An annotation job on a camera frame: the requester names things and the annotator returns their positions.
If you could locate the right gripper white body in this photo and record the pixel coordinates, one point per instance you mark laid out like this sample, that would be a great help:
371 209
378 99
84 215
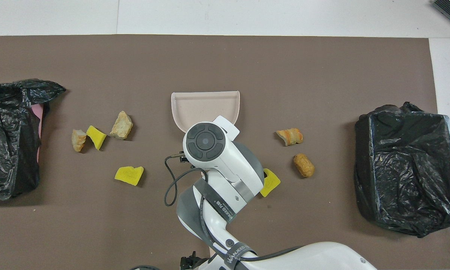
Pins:
226 126

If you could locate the beige plastic dustpan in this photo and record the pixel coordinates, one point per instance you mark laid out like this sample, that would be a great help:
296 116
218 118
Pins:
206 107

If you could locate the orange croissant piece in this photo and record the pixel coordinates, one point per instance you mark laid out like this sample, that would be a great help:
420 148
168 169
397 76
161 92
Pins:
290 136

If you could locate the yellow boot-shaped sponge piece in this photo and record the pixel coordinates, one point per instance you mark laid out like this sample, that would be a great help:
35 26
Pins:
271 183

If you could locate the brown oval bun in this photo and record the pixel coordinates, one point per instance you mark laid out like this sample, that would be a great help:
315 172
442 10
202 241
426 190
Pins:
304 165

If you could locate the yellow notched sponge piece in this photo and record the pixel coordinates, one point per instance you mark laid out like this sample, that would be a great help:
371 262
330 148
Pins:
128 175

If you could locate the large beige bread piece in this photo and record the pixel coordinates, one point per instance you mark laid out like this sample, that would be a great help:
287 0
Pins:
121 125

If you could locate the yellow wedge sponge piece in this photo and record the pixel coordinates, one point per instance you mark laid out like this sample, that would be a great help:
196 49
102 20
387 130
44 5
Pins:
96 136

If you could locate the small tan bread piece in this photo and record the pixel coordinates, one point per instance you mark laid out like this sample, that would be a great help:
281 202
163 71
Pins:
78 139

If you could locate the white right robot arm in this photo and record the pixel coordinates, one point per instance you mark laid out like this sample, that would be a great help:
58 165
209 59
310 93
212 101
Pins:
224 165

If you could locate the black trash bag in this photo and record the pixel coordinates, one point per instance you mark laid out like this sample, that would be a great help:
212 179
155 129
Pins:
7 142
405 168

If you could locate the pink bin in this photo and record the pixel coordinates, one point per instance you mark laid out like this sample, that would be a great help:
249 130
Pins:
39 123

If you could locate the brown table mat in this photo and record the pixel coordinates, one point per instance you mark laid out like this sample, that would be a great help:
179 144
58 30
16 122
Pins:
224 63

